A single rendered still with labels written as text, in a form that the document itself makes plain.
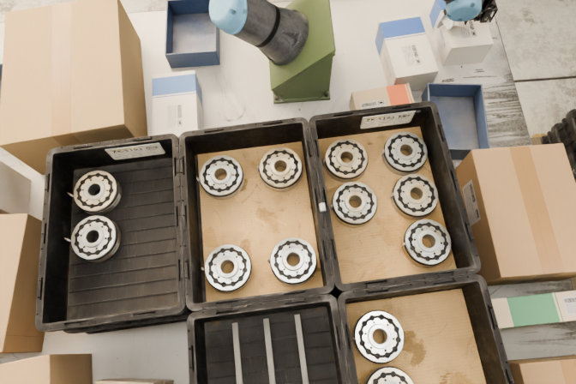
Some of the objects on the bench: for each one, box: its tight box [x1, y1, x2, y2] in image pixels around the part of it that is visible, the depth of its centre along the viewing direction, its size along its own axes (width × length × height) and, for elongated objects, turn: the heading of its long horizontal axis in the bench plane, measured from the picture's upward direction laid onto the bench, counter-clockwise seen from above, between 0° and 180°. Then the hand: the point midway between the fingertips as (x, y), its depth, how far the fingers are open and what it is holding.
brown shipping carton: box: [455, 143, 576, 286], centre depth 112 cm, size 30×22×16 cm
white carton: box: [152, 70, 204, 139], centre depth 129 cm, size 20×12×9 cm, turn 7°
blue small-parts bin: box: [165, 0, 220, 69], centre depth 140 cm, size 20×15×7 cm
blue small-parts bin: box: [422, 83, 490, 160], centre depth 127 cm, size 20×15×7 cm
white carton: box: [429, 0, 494, 66], centre depth 137 cm, size 20×12×9 cm, turn 6°
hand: (461, 23), depth 135 cm, fingers closed on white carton, 13 cm apart
